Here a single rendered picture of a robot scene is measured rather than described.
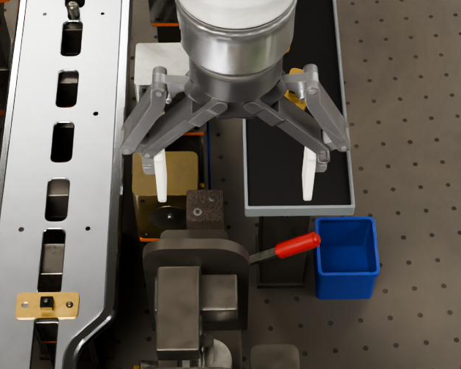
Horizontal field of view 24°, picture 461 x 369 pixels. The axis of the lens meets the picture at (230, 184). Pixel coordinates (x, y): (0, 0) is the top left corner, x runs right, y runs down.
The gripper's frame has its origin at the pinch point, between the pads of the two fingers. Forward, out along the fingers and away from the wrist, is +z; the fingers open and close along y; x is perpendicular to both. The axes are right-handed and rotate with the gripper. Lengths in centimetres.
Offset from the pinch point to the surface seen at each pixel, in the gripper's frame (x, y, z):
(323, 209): -15.6, -11.5, 29.7
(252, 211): -15.6, -2.5, 30.2
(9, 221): -24, 32, 46
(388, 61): -78, -31, 76
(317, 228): -35, -15, 67
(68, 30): -62, 26, 47
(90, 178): -32, 20, 46
